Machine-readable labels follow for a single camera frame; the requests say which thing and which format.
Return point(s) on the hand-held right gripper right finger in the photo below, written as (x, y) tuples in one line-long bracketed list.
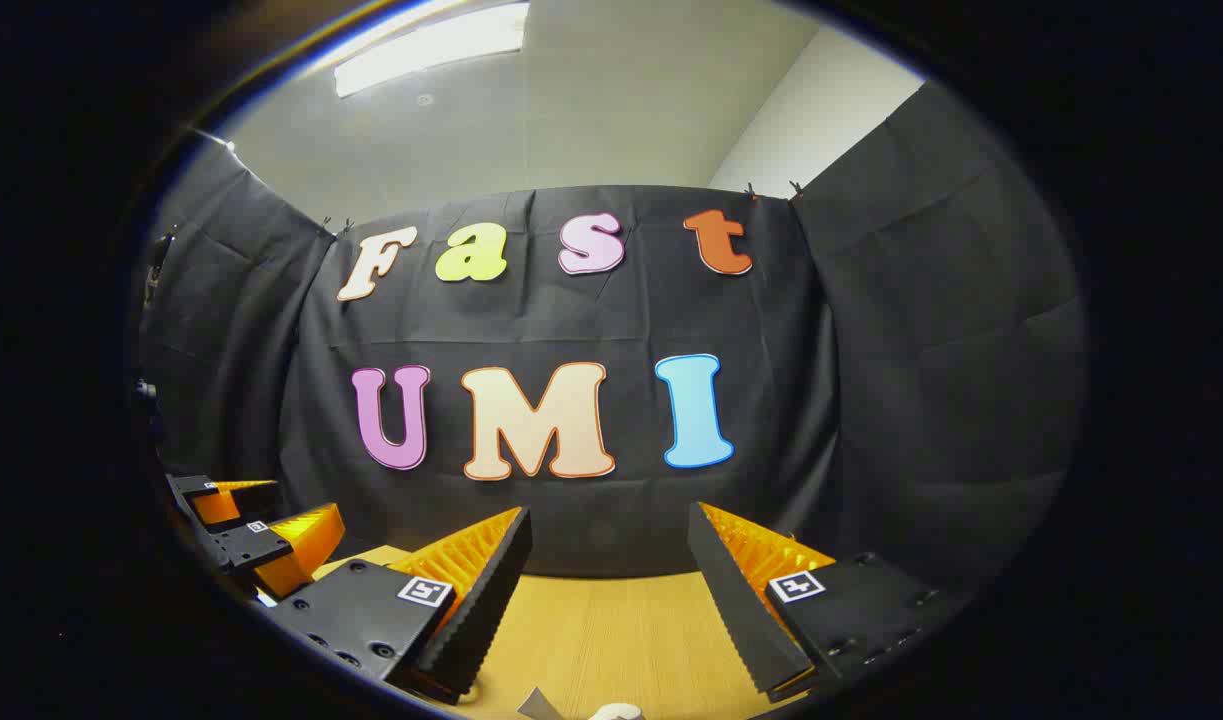
[(736, 610)]

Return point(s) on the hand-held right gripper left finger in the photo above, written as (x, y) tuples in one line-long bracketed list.
[(491, 600)]

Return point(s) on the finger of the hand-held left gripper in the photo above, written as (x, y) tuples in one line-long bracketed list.
[(189, 492), (241, 545)]

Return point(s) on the white pump bottle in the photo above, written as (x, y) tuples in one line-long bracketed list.
[(616, 713)]

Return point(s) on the small grey object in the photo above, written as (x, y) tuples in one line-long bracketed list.
[(537, 705)]

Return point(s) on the black backdrop cloth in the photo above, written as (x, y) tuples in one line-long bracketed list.
[(571, 320)]

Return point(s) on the ceiling light panel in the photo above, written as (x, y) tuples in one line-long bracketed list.
[(431, 45)]

